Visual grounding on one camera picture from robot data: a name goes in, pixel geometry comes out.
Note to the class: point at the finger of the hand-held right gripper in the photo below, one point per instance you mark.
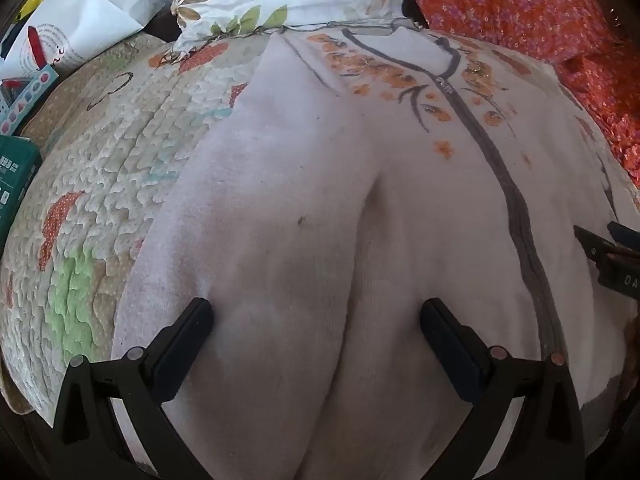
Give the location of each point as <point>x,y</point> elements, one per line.
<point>587,241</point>
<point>624,234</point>

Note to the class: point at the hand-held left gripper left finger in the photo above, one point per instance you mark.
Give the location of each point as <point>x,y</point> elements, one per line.
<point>186,345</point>

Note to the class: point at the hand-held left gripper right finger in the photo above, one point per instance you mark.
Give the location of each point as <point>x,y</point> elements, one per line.
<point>447,350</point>

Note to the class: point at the white floral baby sleepsuit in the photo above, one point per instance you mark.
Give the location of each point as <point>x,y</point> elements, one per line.
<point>310,220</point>

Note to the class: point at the quilted patterned blanket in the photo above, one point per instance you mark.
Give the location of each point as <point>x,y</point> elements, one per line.
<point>125,160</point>

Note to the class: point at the green box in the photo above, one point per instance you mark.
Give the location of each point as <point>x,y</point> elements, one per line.
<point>15,180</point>

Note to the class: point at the orange floral cloth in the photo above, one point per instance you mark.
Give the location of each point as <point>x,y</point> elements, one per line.
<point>525,5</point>

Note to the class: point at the light blue dotted box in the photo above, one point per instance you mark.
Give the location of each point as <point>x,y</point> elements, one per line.
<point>25,97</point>

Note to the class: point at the white paper bag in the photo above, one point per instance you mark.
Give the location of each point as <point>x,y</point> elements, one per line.
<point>90,10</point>

